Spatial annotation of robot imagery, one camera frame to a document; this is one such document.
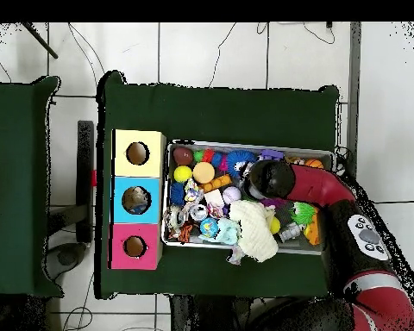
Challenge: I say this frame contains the shallow clear mesh bin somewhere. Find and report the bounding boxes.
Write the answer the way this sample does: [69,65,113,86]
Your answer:
[160,139,336,256]

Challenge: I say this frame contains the black panel stand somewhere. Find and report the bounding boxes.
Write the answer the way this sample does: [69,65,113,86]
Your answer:
[76,119,96,244]

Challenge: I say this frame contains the yellow ball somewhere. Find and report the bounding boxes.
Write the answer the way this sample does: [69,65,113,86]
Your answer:
[172,165,193,183]

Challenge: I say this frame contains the dark green side table cloth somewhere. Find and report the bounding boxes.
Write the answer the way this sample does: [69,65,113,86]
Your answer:
[0,76,64,298]

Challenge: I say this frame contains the black tripod leg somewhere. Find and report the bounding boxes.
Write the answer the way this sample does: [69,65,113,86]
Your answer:
[20,22,60,59]

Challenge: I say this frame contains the brown toy football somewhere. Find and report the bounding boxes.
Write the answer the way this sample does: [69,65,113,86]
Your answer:
[172,147,195,166]

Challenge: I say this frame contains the cream knitted cloth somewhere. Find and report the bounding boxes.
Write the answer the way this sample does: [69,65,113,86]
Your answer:
[228,199,279,263]

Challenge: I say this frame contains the light blue knitted cloth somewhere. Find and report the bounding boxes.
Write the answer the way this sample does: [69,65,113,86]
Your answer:
[215,217,242,247]

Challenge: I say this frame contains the blue globe print ball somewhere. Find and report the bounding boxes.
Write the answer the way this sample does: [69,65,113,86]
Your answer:
[199,217,220,239]

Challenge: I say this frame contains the plain wooden cube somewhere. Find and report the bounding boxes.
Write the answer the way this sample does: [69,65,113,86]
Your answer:
[204,188,225,208]

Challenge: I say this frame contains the black cable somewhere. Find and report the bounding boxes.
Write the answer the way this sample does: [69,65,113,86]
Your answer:
[372,197,414,205]

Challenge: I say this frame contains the green spiky toy with eyes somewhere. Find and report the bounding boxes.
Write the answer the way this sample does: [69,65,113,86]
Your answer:
[290,202,318,227]

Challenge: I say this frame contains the white toy baseball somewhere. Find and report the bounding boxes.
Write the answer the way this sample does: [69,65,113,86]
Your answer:
[222,185,242,205]

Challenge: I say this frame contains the large blue spiky ball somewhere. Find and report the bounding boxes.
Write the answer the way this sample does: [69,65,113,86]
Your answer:
[226,149,257,179]

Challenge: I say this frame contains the small blue spiky ball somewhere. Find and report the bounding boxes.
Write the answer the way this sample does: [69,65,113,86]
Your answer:
[169,182,186,207]

